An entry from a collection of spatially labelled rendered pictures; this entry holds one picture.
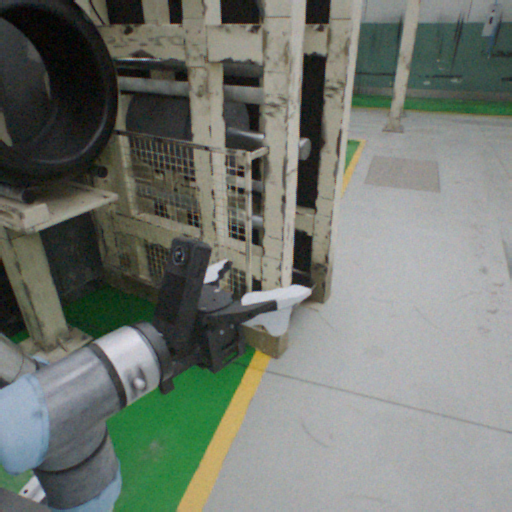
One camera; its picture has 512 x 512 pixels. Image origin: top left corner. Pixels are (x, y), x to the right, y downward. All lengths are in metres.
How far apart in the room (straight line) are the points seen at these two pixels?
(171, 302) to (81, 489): 0.20
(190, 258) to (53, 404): 0.19
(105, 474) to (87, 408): 0.10
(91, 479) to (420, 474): 1.35
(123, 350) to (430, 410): 1.59
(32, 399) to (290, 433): 1.36
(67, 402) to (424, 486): 1.41
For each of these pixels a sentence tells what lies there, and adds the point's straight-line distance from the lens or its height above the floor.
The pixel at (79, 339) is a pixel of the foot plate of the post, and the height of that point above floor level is 0.01.
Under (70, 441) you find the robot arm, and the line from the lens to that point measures 0.43.
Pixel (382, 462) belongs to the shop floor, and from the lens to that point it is 1.68.
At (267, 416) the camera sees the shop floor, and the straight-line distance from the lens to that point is 1.74.
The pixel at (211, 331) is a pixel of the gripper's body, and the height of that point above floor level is 1.05.
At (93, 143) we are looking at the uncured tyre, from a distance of 1.52.
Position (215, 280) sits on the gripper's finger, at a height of 1.06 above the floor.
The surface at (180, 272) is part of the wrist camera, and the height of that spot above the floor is 1.12.
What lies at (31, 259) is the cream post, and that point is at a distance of 1.94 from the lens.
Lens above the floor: 1.36
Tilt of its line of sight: 30 degrees down
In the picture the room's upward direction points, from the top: straight up
